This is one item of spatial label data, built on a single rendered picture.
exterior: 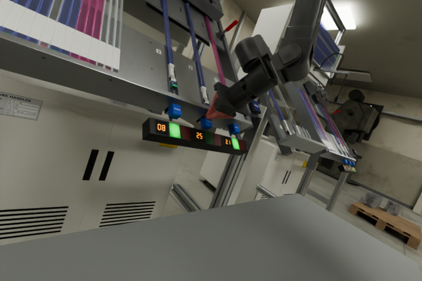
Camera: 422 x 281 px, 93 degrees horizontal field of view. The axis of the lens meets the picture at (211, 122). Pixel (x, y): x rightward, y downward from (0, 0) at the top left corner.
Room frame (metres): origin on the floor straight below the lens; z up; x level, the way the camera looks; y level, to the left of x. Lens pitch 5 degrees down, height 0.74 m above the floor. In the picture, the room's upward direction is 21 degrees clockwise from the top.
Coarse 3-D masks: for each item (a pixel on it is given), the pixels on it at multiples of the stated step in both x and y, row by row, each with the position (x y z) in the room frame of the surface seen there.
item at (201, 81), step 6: (186, 6) 0.81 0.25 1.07; (186, 12) 0.80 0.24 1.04; (192, 24) 0.76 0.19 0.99; (192, 30) 0.73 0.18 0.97; (192, 36) 0.71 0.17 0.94; (192, 42) 0.70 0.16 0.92; (198, 54) 0.68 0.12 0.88; (198, 60) 0.66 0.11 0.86; (198, 66) 0.64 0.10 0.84; (198, 72) 0.63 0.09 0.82; (198, 78) 0.62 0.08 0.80; (204, 84) 0.61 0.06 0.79
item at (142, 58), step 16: (128, 32) 0.50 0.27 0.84; (128, 48) 0.47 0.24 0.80; (144, 48) 0.51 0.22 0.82; (160, 48) 0.56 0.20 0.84; (128, 64) 0.45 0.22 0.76; (144, 64) 0.49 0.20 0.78; (160, 64) 0.53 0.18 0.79; (176, 64) 0.58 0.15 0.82; (192, 64) 0.64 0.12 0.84; (144, 80) 0.46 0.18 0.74; (160, 80) 0.49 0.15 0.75; (176, 80) 0.54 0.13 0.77; (192, 80) 0.59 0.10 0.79; (208, 80) 0.66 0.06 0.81; (192, 96) 0.55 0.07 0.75; (208, 96) 0.61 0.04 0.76
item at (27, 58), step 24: (0, 48) 0.29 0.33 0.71; (24, 48) 0.30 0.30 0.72; (48, 48) 0.32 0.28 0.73; (24, 72) 0.33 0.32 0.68; (48, 72) 0.34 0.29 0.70; (72, 72) 0.35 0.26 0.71; (96, 72) 0.36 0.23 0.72; (120, 96) 0.42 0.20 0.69; (144, 96) 0.44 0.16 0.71; (168, 96) 0.46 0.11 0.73; (192, 120) 0.57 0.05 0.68; (216, 120) 0.60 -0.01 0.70; (240, 120) 0.63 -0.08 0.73
